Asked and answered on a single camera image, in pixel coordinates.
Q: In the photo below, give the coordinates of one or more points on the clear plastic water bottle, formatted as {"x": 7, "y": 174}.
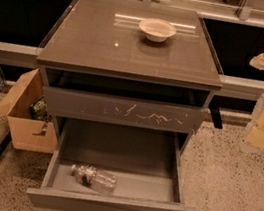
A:
{"x": 94, "y": 178}

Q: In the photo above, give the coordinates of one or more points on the closed scratched grey drawer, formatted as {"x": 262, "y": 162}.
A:
{"x": 122, "y": 110}

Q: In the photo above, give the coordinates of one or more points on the grey drawer cabinet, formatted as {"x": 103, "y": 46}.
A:
{"x": 100, "y": 48}

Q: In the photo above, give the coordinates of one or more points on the open grey lower drawer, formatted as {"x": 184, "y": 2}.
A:
{"x": 106, "y": 167}

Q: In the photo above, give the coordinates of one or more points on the white bowl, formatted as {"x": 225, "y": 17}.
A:
{"x": 157, "y": 30}

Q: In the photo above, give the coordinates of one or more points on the green snack bag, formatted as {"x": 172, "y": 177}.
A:
{"x": 38, "y": 110}

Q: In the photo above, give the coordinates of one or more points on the open cardboard box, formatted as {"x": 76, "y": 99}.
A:
{"x": 27, "y": 133}

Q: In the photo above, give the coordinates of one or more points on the grey horizontal railing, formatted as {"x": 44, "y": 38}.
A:
{"x": 234, "y": 87}

